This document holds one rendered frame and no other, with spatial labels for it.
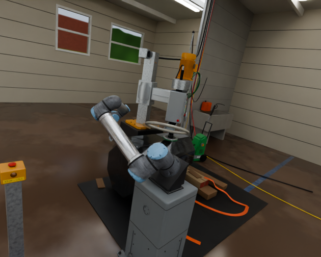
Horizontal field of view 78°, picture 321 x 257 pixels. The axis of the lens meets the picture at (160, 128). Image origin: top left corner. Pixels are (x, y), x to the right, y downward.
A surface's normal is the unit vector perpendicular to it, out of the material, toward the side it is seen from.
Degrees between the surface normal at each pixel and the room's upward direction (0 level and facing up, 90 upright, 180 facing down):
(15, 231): 90
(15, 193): 90
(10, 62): 90
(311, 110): 90
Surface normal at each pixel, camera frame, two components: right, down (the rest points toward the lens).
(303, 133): -0.71, 0.08
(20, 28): 0.68, 0.31
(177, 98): -0.18, 0.25
